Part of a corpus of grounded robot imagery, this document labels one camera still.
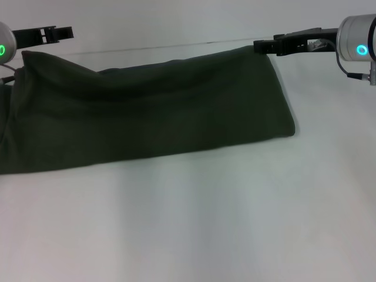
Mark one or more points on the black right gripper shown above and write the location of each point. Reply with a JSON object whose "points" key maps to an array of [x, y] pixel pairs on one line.
{"points": [[308, 39]]}

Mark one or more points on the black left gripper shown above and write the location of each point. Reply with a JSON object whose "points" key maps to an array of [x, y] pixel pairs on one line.
{"points": [[28, 38]]}

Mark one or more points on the dark green FREE t-shirt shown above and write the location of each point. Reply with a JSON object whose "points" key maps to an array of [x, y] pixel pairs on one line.
{"points": [[147, 111]]}

